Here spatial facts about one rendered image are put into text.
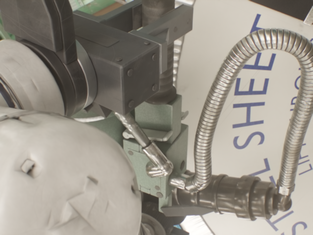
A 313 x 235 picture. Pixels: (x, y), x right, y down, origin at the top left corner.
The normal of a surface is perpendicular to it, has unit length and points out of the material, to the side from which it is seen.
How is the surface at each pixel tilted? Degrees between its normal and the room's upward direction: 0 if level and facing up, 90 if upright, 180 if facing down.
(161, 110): 58
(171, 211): 47
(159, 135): 106
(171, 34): 129
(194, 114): 90
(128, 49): 115
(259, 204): 68
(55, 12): 138
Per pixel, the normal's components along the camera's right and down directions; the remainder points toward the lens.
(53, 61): 0.52, -0.37
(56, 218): 0.79, 0.07
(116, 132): 0.59, 0.47
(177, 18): 0.80, 0.36
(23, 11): -0.61, 0.47
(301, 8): 0.11, 0.52
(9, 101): 0.75, -0.15
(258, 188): -0.37, -0.64
